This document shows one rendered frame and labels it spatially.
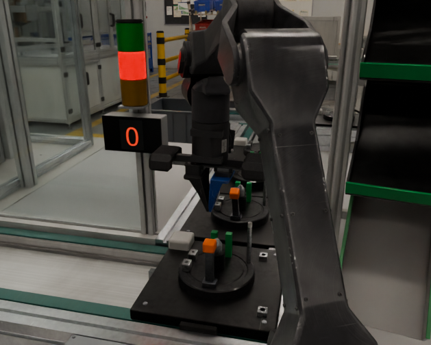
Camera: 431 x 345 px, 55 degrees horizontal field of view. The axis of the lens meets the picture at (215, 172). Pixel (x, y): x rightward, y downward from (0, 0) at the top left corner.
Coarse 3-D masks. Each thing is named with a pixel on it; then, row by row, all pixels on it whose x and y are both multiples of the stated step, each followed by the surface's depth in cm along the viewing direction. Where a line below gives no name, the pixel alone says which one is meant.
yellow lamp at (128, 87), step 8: (120, 80) 78; (128, 80) 77; (136, 80) 77; (144, 80) 78; (128, 88) 77; (136, 88) 78; (144, 88) 79; (128, 96) 78; (136, 96) 78; (144, 96) 79; (128, 104) 79; (136, 104) 79; (144, 104) 79
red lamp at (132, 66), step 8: (120, 56) 76; (128, 56) 75; (136, 56) 76; (144, 56) 77; (120, 64) 77; (128, 64) 76; (136, 64) 76; (144, 64) 77; (120, 72) 77; (128, 72) 76; (136, 72) 77; (144, 72) 78
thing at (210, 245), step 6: (204, 240) 68; (210, 240) 68; (216, 240) 69; (204, 246) 67; (210, 246) 67; (216, 246) 69; (204, 252) 68; (210, 252) 68; (210, 258) 68; (210, 264) 69; (210, 270) 69; (210, 276) 70
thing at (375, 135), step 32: (384, 96) 72; (416, 96) 71; (384, 128) 66; (416, 128) 65; (352, 160) 60; (384, 160) 61; (416, 160) 60; (352, 192) 58; (384, 192) 56; (416, 192) 54
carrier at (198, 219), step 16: (240, 192) 97; (224, 208) 99; (240, 208) 98; (256, 208) 99; (192, 224) 96; (208, 224) 96; (224, 224) 94; (240, 224) 93; (256, 224) 94; (224, 240) 89; (240, 240) 89; (256, 240) 89; (272, 240) 89
